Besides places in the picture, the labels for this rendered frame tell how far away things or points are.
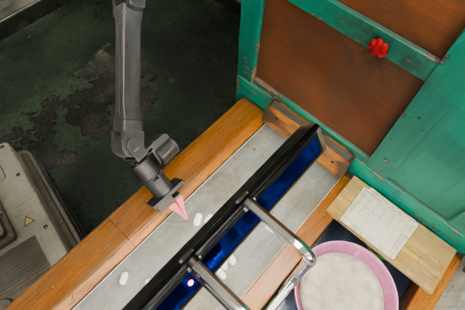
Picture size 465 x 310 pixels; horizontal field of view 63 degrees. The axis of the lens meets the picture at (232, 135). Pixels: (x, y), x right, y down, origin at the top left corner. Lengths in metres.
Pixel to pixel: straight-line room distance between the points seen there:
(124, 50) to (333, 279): 0.81
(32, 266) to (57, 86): 1.28
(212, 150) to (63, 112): 1.34
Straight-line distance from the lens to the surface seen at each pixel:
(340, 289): 1.12
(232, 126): 1.23
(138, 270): 1.10
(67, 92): 2.44
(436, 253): 1.20
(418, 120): 0.93
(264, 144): 1.23
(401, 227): 1.18
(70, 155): 2.19
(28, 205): 1.58
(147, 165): 0.96
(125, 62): 0.97
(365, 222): 1.15
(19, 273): 1.50
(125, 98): 0.95
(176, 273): 0.70
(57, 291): 1.12
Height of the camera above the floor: 1.80
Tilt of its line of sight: 59 degrees down
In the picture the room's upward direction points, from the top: 3 degrees clockwise
